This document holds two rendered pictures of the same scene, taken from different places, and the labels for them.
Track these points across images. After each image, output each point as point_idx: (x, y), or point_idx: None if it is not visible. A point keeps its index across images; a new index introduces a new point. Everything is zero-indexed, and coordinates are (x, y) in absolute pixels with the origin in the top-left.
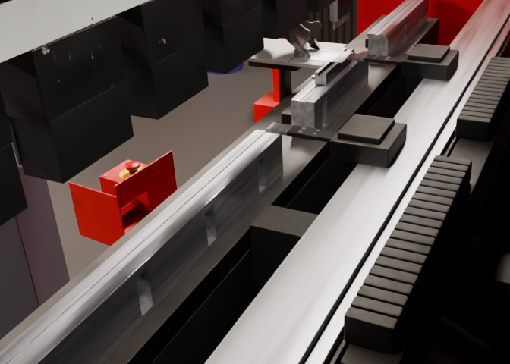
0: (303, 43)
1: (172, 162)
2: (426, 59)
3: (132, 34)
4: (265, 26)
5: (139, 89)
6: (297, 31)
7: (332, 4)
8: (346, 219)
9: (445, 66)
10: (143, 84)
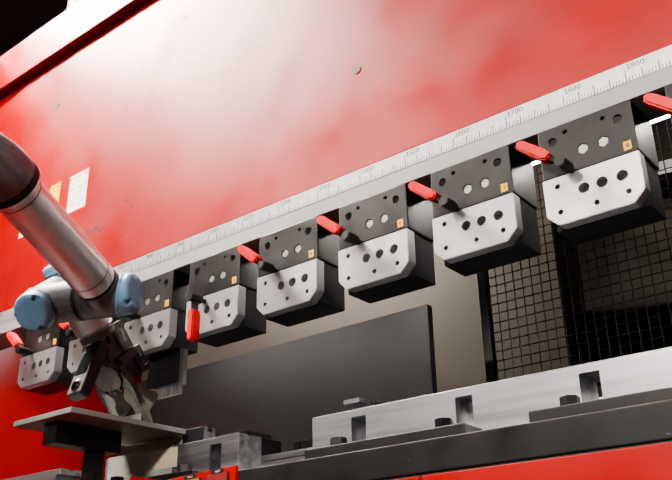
0: (150, 406)
1: None
2: (261, 435)
3: (529, 180)
4: (336, 296)
5: (531, 225)
6: (142, 391)
7: (181, 364)
8: None
9: (280, 441)
10: (532, 222)
